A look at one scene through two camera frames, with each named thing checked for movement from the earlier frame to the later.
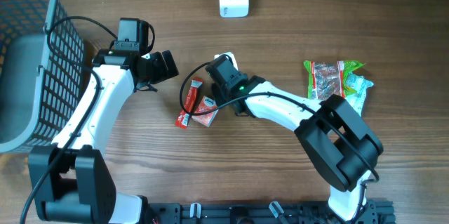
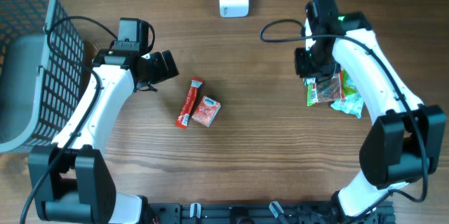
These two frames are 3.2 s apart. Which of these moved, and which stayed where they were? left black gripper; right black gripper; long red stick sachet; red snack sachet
Moved: right black gripper
Stayed: long red stick sachet; red snack sachet; left black gripper
